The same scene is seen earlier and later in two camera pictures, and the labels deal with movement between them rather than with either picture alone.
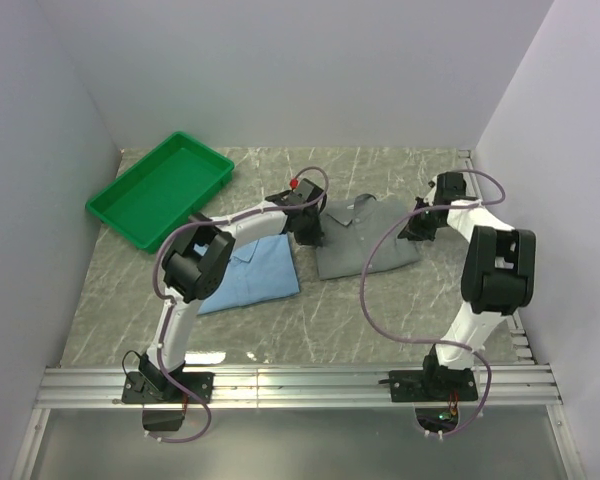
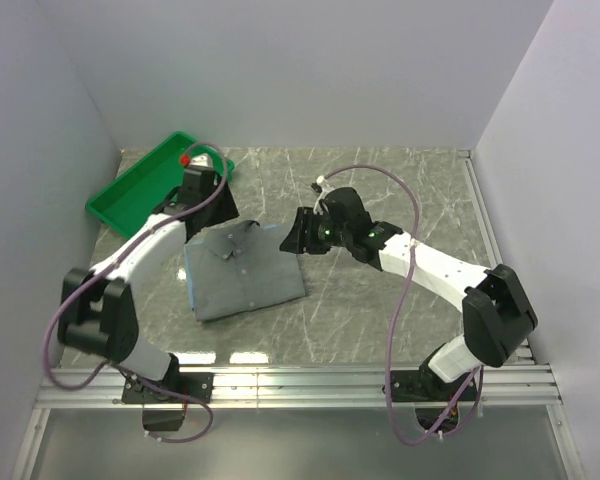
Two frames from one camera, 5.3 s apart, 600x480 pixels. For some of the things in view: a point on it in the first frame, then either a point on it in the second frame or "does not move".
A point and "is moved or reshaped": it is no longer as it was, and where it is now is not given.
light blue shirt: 260,270 is moved or reshaped
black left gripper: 314,237 → 228,208
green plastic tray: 181,177 does not move
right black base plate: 433,385 does not move
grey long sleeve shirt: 351,231 is moved or reshaped
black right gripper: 414,232 → 298,241
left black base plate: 149,387 does not move
